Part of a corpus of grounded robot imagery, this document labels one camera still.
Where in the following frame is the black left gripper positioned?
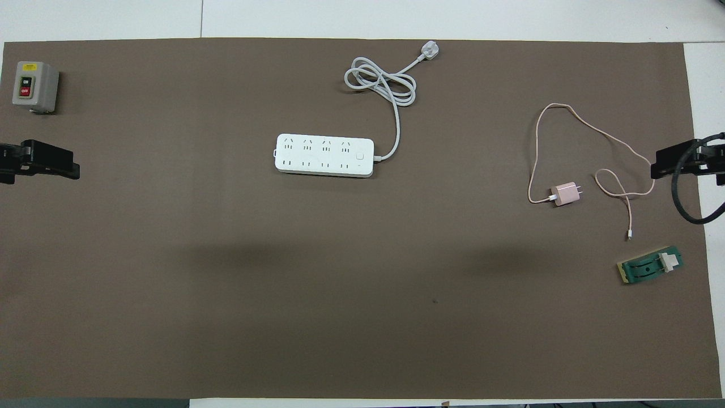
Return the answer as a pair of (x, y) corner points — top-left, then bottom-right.
(0, 139), (80, 185)

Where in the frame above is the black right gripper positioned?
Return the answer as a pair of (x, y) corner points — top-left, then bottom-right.
(650, 138), (725, 186)

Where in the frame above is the pink charger adapter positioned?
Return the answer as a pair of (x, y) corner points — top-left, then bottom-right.
(551, 181), (583, 207)

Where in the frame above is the pink charging cable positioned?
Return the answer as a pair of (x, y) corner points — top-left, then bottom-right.
(528, 103), (656, 241)

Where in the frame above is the white power strip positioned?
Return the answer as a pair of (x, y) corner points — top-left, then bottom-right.
(275, 133), (375, 179)

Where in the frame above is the brown table mat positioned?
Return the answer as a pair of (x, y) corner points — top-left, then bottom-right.
(0, 37), (723, 400)

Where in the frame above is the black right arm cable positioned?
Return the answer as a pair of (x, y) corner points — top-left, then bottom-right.
(671, 132), (725, 225)

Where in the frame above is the grey on-off switch box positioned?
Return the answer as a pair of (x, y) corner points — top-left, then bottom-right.
(12, 61), (59, 115)

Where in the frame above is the green knife switch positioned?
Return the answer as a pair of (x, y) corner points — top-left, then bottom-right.
(617, 245), (684, 285)

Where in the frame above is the white power strip cord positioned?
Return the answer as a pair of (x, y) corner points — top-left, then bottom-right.
(344, 40), (440, 162)

